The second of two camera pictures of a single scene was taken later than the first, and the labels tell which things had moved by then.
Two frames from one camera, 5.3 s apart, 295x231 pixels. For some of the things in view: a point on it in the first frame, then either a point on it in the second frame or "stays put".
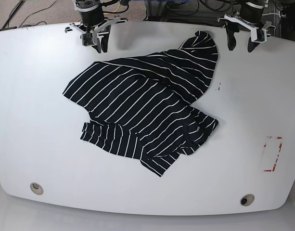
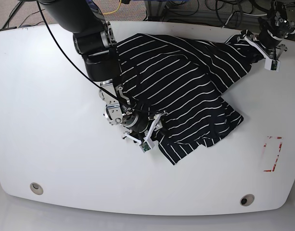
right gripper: x=258 y=32 → x=270 y=56
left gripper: x=93 y=20 → x=141 y=131
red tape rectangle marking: x=280 y=145 stays put
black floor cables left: x=3 y=27 stays put
